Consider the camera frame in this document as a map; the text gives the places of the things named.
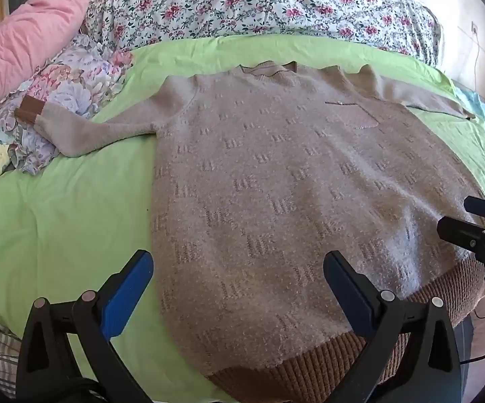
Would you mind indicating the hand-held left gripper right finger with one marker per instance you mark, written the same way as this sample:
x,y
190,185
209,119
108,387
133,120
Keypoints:
x,y
345,289

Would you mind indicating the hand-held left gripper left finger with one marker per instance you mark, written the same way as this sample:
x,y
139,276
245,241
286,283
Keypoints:
x,y
129,285

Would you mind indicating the beige knitted sweater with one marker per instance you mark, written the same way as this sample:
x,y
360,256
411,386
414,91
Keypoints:
x,y
276,184

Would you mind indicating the green bed sheet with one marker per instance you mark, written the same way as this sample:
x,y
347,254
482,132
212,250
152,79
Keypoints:
x,y
70,218

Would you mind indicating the light blue cloth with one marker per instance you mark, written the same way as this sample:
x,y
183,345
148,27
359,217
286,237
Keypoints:
x,y
479,109

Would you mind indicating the pastel floral pillow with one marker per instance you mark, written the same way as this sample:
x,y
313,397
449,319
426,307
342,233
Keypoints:
x,y
74,79

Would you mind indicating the pink quilt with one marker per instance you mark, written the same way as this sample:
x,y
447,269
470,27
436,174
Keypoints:
x,y
24,42

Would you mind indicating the rose floral quilt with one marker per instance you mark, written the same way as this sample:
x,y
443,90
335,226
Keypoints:
x,y
242,4

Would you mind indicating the white wall socket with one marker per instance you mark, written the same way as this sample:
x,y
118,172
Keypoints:
x,y
474,27

